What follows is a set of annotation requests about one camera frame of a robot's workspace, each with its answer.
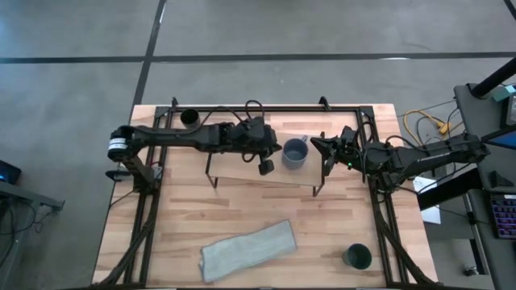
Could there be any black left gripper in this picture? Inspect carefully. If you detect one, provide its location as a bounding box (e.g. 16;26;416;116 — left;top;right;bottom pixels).
231;116;283;177

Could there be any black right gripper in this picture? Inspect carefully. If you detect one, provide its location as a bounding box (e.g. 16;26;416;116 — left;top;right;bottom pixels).
309;126;366;178

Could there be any grey mug with handle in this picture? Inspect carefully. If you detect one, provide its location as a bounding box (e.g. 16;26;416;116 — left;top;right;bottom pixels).
281;135;311;171

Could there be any black cup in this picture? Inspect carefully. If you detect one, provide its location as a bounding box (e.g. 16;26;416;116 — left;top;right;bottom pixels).
179;108;202;131

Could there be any dark green cup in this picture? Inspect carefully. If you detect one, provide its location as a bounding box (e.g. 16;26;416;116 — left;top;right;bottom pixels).
342;242;373;271

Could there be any wooden shelf with black legs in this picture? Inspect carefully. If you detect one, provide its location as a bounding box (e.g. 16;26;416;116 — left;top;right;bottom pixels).
204;120;327;199

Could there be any grey folded cloth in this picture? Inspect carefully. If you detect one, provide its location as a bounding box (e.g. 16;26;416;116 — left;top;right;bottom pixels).
198;218;298;284

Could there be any white paper sheet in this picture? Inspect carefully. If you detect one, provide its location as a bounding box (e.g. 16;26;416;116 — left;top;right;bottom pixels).
411;176;443;226

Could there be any grey side desk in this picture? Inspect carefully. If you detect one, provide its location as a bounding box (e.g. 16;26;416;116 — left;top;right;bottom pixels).
453;82;516;290

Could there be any black diagonal pole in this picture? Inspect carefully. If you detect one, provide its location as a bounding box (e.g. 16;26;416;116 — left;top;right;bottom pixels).
469;57;516;100

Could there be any keyboard with coloured keys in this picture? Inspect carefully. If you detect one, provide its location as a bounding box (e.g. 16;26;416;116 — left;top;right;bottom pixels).
489;193;516;241

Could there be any teal small box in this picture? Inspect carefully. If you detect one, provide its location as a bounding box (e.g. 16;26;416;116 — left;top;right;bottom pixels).
491;83;516;103

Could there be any grey low side table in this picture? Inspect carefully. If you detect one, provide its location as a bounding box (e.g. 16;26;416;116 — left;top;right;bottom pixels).
0;180;66;214

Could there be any blue lit device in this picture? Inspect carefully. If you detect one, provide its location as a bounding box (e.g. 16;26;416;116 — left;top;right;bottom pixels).
0;159;23;186

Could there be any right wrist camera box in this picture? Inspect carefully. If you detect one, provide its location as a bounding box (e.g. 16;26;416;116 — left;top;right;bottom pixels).
341;126;359;145

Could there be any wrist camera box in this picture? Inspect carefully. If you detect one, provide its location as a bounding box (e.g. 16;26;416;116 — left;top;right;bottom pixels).
241;117;266;138
341;126;359;145

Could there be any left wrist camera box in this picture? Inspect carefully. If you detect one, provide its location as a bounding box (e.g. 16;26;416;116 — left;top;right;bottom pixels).
241;117;266;138

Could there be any black aluminium table frame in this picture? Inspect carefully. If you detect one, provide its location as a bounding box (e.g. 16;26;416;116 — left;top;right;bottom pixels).
91;95;441;289

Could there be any yellow cable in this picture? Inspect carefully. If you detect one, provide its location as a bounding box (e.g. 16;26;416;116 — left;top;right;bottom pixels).
402;109;453;136

